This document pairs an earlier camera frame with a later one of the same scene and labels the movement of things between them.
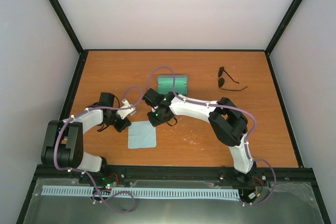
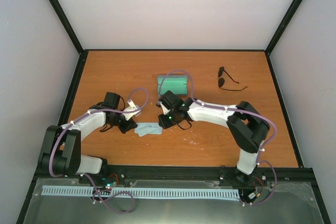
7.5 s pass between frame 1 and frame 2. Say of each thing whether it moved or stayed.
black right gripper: moved
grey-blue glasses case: stayed
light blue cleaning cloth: moved
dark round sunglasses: stayed
